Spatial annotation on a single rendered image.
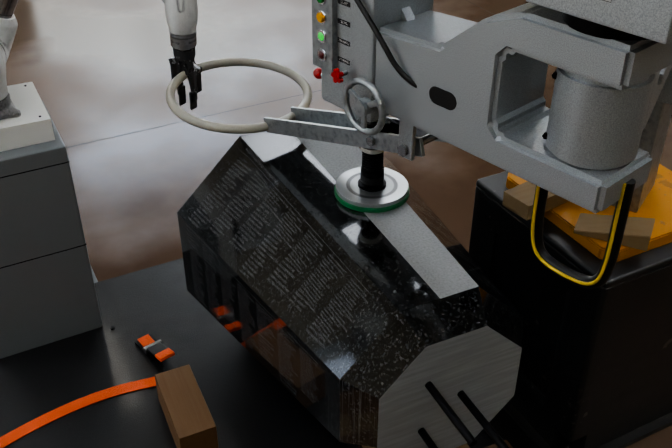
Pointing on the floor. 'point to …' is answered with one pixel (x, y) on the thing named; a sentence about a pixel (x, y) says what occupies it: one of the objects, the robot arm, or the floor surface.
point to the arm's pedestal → (42, 251)
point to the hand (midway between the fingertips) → (187, 98)
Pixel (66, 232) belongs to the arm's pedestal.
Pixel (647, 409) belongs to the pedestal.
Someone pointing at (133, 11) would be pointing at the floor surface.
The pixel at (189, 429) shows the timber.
